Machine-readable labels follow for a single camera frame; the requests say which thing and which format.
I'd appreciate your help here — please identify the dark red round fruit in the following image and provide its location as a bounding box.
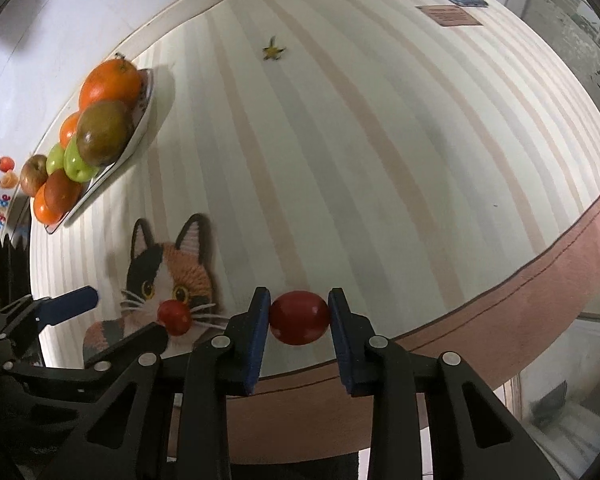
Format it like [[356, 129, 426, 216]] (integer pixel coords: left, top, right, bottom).
[[43, 169, 83, 210]]

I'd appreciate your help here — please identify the brown apple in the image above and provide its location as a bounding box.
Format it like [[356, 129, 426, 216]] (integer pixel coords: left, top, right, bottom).
[[20, 154, 49, 197]]

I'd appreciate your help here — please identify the red cherry tomato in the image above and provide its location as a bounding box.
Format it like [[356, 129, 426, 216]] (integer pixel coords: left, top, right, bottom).
[[157, 301, 192, 337], [268, 290, 331, 346]]

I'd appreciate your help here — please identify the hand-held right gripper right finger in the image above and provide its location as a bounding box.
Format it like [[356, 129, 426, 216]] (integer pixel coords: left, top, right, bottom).
[[328, 287, 556, 480]]

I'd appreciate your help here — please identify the small orange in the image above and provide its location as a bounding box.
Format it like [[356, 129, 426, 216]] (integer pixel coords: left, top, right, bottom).
[[59, 112, 83, 150]]

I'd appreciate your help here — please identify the brown mat label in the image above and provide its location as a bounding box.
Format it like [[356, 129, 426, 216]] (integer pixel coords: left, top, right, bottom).
[[415, 4, 484, 27]]

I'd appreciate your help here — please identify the green apple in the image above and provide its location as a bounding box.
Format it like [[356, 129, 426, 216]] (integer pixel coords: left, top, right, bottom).
[[46, 143, 67, 173], [63, 140, 101, 182]]

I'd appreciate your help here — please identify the small yellow fruit stem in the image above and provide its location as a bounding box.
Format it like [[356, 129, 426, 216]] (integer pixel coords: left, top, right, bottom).
[[262, 36, 287, 62]]

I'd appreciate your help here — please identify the brown-green round fruit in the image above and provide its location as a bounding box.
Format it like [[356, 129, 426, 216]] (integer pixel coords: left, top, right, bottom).
[[76, 100, 134, 167]]

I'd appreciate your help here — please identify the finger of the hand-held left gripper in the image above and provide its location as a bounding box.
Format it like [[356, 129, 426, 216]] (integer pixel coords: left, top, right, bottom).
[[82, 321, 171, 377], [0, 285, 100, 348]]

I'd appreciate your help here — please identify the oval floral plate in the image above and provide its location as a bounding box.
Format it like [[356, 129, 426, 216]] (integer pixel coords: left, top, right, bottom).
[[44, 67, 156, 235]]

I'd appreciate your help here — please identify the large orange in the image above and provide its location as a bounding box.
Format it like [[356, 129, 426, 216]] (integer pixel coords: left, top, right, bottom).
[[78, 58, 143, 111]]

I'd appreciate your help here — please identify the striped cat print mat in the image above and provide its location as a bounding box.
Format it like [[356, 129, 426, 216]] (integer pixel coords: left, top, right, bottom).
[[30, 0, 600, 463]]

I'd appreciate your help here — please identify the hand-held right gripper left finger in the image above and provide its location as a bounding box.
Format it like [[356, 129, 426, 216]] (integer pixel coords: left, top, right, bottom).
[[40, 287, 272, 480]]

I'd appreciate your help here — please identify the medium orange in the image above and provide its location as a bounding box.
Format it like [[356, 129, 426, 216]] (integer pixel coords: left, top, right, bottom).
[[32, 185, 66, 225]]

